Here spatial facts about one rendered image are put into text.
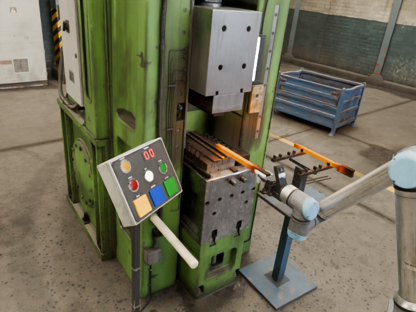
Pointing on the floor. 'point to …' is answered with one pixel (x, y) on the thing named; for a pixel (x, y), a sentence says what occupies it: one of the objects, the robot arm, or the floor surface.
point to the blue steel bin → (319, 98)
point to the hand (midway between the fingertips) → (258, 169)
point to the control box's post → (135, 265)
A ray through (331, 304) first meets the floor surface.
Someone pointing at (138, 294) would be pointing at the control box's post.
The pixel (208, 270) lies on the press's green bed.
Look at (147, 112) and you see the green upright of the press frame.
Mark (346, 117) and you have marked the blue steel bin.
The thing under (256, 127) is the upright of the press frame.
